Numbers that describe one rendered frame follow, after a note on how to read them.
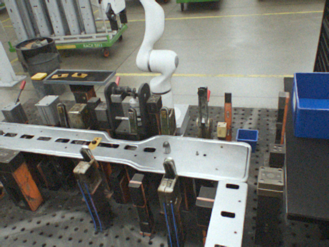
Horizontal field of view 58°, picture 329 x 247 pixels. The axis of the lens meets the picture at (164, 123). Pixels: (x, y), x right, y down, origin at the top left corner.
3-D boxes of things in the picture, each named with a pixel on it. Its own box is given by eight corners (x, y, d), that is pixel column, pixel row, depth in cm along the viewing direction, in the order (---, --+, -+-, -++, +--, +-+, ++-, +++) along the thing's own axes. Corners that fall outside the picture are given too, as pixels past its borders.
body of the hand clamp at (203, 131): (200, 183, 146) (196, 124, 126) (203, 173, 151) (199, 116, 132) (212, 184, 144) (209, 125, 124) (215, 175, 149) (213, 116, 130)
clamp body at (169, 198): (162, 253, 118) (148, 192, 98) (170, 228, 127) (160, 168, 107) (184, 258, 115) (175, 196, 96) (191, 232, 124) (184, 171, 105)
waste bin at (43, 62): (25, 102, 403) (3, 50, 363) (49, 83, 445) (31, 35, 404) (57, 103, 388) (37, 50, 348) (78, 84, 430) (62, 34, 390)
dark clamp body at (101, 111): (106, 171, 162) (87, 111, 141) (116, 155, 172) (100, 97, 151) (124, 173, 159) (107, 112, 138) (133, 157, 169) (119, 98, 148)
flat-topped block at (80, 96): (90, 147, 181) (67, 81, 156) (96, 140, 187) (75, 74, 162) (104, 150, 178) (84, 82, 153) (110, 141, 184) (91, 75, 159)
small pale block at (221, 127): (218, 189, 141) (216, 126, 121) (219, 184, 144) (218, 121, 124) (225, 190, 140) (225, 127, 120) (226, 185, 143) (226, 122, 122)
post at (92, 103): (105, 162, 168) (86, 101, 146) (109, 156, 172) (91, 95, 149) (113, 163, 166) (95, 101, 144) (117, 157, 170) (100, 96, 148)
